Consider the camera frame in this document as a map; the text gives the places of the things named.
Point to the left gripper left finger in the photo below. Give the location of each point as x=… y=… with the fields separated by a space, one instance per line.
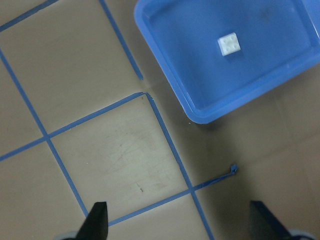
x=95 y=226

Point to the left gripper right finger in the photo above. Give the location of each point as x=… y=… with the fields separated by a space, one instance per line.
x=263 y=225

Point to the blue plastic tray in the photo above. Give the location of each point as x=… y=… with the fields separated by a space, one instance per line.
x=279 y=39

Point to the brown paper table cover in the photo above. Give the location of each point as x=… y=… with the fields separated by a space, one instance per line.
x=87 y=115

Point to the white block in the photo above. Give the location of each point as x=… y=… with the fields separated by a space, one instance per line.
x=229 y=44

